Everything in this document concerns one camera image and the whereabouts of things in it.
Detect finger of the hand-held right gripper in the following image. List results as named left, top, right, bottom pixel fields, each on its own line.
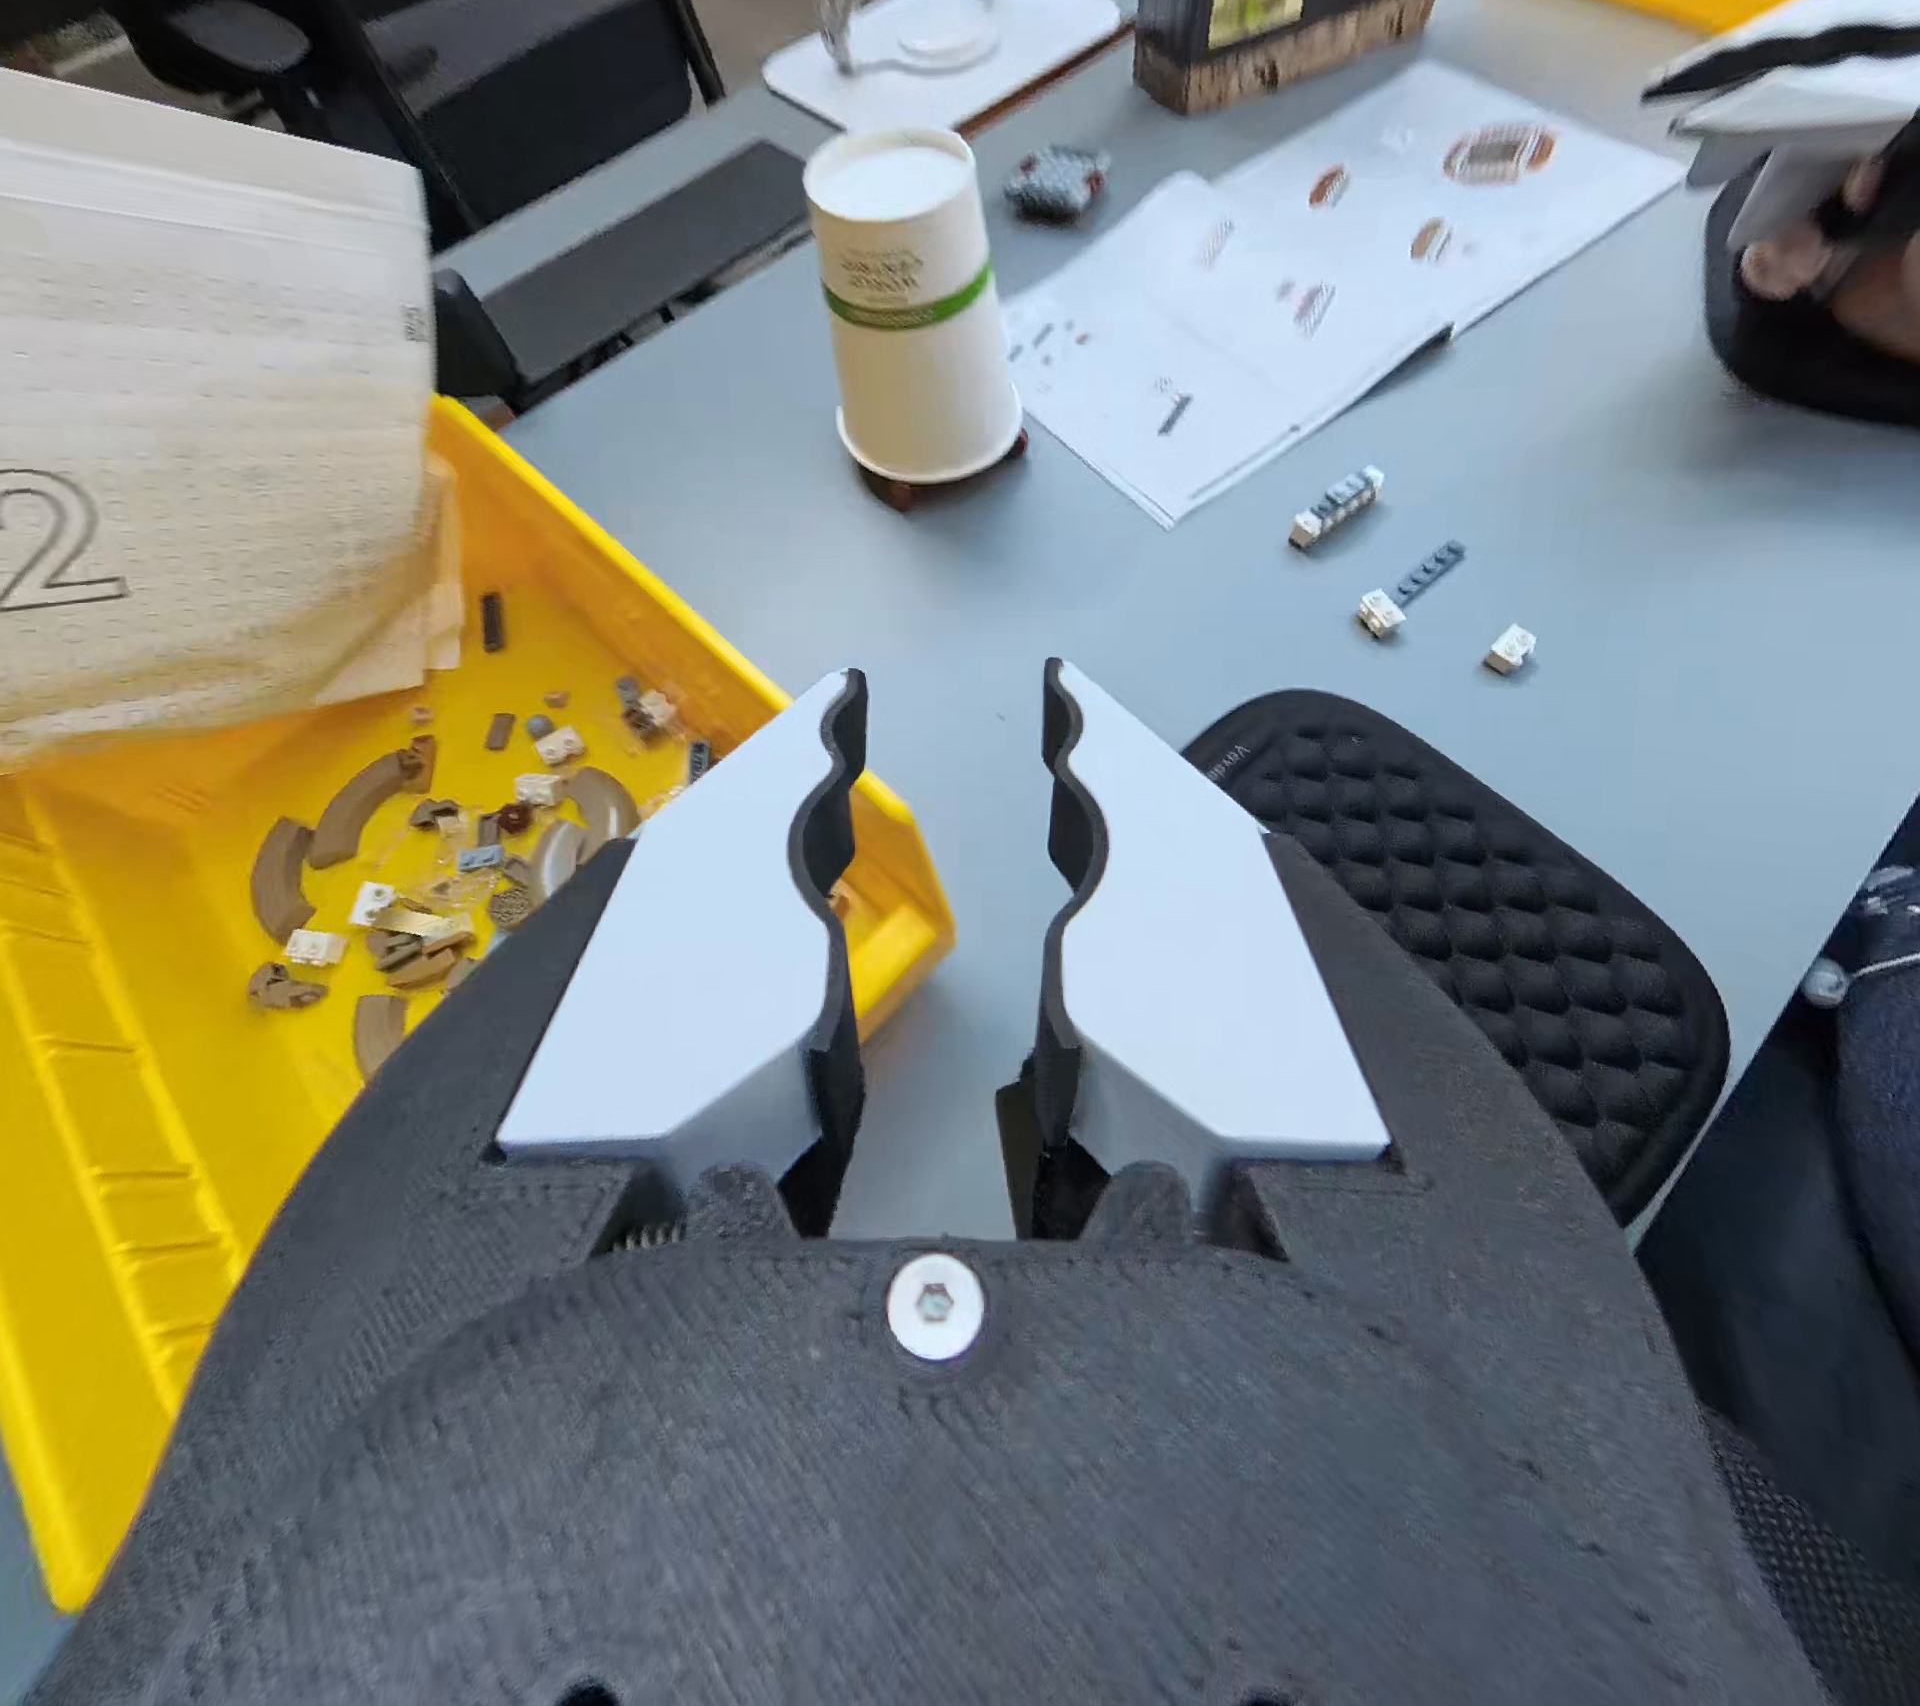
left=1643, top=0, right=1920, bottom=106
left=1673, top=57, right=1920, bottom=189

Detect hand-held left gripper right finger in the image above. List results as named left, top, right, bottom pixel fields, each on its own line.
left=991, top=653, right=1400, bottom=1242

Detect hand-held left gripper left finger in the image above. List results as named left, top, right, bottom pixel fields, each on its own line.
left=492, top=665, right=870, bottom=1242

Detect pile of lego pieces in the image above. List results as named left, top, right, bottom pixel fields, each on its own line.
left=246, top=594, right=722, bottom=1078

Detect white lego brick strip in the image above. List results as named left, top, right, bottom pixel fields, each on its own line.
left=1284, top=464, right=1386, bottom=557

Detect lego instruction booklet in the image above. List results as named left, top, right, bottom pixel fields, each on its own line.
left=1002, top=59, right=1686, bottom=531

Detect brown lego piece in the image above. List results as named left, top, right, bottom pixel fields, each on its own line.
left=858, top=432, right=1034, bottom=515

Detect grey and brown lego assembly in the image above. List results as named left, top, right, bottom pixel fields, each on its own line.
left=1002, top=146, right=1115, bottom=230

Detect person's right hand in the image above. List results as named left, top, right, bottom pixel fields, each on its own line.
left=1739, top=146, right=1920, bottom=365

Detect person's leg in dark jeans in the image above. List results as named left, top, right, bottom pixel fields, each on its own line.
left=1634, top=800, right=1920, bottom=1706

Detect white paper cup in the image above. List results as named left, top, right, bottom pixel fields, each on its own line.
left=804, top=130, right=1026, bottom=485

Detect black flat armrest pad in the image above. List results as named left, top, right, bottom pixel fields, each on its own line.
left=477, top=137, right=812, bottom=382

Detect white paper bag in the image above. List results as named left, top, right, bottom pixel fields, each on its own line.
left=0, top=68, right=468, bottom=779

